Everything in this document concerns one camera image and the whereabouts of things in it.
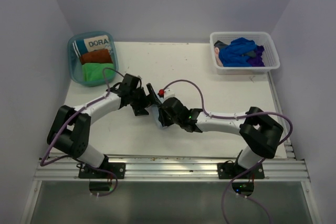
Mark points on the pink towel in basket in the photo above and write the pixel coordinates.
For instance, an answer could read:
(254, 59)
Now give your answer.
(218, 61)

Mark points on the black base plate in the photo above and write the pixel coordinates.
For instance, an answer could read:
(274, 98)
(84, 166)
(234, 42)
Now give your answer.
(107, 170)
(230, 169)

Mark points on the aluminium mounting rail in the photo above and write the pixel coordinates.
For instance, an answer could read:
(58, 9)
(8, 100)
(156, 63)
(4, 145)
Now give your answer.
(174, 169)

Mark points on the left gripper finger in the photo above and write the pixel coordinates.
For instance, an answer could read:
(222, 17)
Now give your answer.
(152, 97)
(139, 108)

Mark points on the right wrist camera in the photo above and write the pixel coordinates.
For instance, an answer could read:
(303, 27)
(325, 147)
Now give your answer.
(164, 94)

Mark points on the brown rolled towel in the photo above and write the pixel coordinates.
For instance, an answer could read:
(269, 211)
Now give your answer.
(97, 56)

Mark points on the dark grey towel in basket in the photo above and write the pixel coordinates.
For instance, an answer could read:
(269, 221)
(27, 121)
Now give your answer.
(219, 44)

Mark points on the Dora printed rolled towel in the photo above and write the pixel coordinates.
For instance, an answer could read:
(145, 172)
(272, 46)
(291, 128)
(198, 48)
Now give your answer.
(83, 46)

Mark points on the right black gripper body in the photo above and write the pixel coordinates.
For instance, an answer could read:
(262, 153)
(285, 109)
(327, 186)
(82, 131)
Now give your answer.
(176, 121)

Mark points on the light blue towel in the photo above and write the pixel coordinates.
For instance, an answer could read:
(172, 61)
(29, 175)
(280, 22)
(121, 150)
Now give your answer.
(155, 113)

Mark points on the purple towel in basket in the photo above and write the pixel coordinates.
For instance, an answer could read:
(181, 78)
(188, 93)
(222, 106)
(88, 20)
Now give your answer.
(257, 61)

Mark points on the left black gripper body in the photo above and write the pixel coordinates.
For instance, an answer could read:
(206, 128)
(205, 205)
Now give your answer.
(138, 95)

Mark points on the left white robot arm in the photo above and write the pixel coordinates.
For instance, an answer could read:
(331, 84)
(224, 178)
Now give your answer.
(70, 130)

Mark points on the green microfiber towel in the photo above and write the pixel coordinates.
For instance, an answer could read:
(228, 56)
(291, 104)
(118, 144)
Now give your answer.
(94, 71)

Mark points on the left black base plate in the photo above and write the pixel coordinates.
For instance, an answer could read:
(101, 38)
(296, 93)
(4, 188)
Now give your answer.
(107, 170)

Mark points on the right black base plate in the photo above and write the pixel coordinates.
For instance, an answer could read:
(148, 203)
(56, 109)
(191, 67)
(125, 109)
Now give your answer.
(230, 169)

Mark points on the blue plastic tub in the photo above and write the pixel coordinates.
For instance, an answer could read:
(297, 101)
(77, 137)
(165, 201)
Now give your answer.
(75, 66)

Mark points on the white plastic basket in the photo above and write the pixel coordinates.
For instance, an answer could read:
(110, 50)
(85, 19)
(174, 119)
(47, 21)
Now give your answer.
(270, 56)

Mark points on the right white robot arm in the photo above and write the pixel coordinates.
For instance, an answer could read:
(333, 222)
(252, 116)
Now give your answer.
(261, 133)

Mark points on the dark blue towel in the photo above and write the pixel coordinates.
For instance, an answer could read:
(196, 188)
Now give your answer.
(235, 54)

